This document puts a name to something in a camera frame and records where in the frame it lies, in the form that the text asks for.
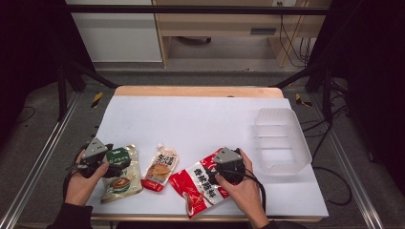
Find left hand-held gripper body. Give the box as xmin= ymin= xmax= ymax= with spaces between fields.
xmin=75 ymin=136 xmax=115 ymax=179

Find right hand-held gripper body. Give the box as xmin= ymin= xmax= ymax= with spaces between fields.
xmin=211 ymin=146 xmax=246 ymax=186

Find green and beige food packet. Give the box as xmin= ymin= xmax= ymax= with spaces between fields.
xmin=100 ymin=144 xmax=143 ymax=204

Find red and white food packet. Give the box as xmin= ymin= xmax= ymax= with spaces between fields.
xmin=168 ymin=147 xmax=243 ymax=219

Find white spout pouch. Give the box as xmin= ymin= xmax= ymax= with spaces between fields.
xmin=140 ymin=142 xmax=180 ymax=193

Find translucent plastic container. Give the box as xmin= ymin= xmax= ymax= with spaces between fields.
xmin=252 ymin=107 xmax=313 ymax=177

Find person's right hand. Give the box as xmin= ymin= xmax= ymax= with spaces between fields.
xmin=214 ymin=149 xmax=267 ymax=220

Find person's left hand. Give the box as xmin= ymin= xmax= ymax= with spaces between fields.
xmin=65 ymin=149 xmax=111 ymax=207

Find white paper sheet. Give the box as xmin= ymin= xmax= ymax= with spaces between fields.
xmin=86 ymin=94 xmax=330 ymax=219

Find yellow and black tape piece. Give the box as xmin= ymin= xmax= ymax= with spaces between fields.
xmin=294 ymin=93 xmax=313 ymax=108
xmin=91 ymin=92 xmax=104 ymax=109

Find white cabinet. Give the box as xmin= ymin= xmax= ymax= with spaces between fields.
xmin=65 ymin=0 xmax=163 ymax=63

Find black curtain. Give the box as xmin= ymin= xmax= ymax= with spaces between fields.
xmin=305 ymin=0 xmax=405 ymax=194
xmin=0 ymin=0 xmax=96 ymax=147

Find light wooden desk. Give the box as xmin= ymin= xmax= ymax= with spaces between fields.
xmin=152 ymin=0 xmax=332 ymax=69

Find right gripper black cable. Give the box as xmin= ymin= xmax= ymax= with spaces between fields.
xmin=243 ymin=170 xmax=267 ymax=214

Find aluminium floor rail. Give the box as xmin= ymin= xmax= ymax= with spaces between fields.
xmin=0 ymin=92 xmax=81 ymax=229
xmin=309 ymin=94 xmax=385 ymax=229

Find thin black floor cable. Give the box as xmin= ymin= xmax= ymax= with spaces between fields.
xmin=14 ymin=106 xmax=36 ymax=126

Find black floor cable loop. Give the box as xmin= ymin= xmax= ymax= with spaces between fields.
xmin=311 ymin=125 xmax=353 ymax=207

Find hanging black cables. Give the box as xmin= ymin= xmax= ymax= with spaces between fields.
xmin=278 ymin=14 xmax=312 ymax=69

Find black horizontal frame bar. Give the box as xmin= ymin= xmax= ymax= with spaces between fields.
xmin=65 ymin=4 xmax=330 ymax=16

